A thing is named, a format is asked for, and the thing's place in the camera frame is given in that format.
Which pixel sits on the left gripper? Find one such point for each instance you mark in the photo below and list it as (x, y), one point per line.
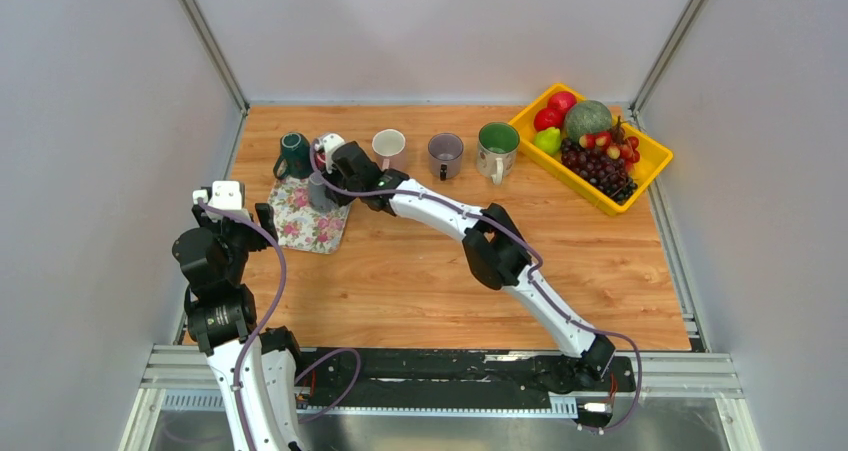
(258, 239)

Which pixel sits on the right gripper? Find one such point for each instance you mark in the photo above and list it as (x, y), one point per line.
(333, 177)

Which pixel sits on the dark green mug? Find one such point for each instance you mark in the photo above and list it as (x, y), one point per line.
(294, 157)

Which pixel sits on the pink faceted mug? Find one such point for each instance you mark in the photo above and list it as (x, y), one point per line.
(389, 147)

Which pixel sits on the mauve mug black handle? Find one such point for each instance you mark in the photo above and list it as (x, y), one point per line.
(445, 155)

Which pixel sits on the cream floral mug green inside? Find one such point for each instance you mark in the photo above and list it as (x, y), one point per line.
(497, 146)

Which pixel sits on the grey blue mug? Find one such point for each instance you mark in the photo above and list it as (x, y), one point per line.
(317, 194)

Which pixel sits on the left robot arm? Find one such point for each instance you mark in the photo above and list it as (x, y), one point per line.
(254, 365)

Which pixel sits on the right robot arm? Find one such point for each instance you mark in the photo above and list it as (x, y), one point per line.
(497, 255)

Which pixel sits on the left arm base link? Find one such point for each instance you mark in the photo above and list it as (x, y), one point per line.
(280, 357)

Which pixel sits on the red mug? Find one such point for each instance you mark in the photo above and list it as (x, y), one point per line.
(320, 159)

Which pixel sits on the floral serving tray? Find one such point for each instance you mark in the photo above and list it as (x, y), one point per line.
(299, 227)

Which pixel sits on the green pear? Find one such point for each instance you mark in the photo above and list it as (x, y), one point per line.
(548, 140)

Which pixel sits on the red apple lower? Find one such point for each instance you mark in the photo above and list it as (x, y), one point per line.
(548, 118)

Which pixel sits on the red apple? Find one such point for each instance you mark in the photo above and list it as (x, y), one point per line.
(562, 102)
(548, 118)

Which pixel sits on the red apple upper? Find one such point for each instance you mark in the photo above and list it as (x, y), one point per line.
(562, 102)

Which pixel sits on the green melon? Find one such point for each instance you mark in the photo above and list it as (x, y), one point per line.
(587, 117)

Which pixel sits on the dark purple grape bunch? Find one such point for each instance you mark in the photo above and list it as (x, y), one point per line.
(612, 177)

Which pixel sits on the red cherry cluster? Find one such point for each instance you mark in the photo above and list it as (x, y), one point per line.
(613, 144)

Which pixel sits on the yellow plastic bin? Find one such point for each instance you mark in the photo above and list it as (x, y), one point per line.
(654, 156)

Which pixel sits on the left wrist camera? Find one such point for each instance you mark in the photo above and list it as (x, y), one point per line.
(224, 195)

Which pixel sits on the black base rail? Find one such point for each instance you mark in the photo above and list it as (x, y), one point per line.
(449, 379)

